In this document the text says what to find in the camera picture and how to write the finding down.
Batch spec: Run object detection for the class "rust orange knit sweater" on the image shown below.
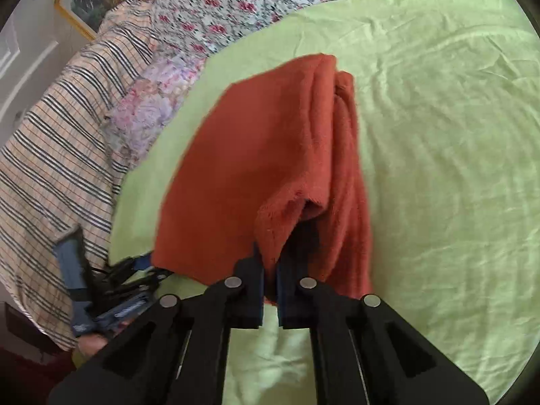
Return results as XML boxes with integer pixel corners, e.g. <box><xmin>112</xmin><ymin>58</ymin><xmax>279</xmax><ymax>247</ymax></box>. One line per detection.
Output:
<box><xmin>152</xmin><ymin>54</ymin><xmax>372</xmax><ymax>298</ymax></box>

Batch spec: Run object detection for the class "person's left hand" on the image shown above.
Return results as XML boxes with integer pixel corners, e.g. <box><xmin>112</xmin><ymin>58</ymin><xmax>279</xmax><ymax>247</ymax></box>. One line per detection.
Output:
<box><xmin>77</xmin><ymin>322</ymin><xmax>130</xmax><ymax>358</ymax></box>

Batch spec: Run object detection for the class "plaid beige blanket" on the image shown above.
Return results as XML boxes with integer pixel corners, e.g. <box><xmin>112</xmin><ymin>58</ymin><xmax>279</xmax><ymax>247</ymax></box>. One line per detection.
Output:
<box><xmin>1</xmin><ymin>0</ymin><xmax>158</xmax><ymax>349</ymax></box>

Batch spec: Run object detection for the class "pink floral pillow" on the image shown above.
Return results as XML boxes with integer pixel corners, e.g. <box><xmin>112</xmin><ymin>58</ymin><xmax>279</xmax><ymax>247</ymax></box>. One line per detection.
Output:
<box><xmin>102</xmin><ymin>53</ymin><xmax>206</xmax><ymax>169</ymax></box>

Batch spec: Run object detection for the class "light green bed sheet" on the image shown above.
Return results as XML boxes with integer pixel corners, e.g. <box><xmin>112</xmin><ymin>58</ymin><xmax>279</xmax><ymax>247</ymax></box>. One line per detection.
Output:
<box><xmin>109</xmin><ymin>0</ymin><xmax>539</xmax><ymax>403</ymax></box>

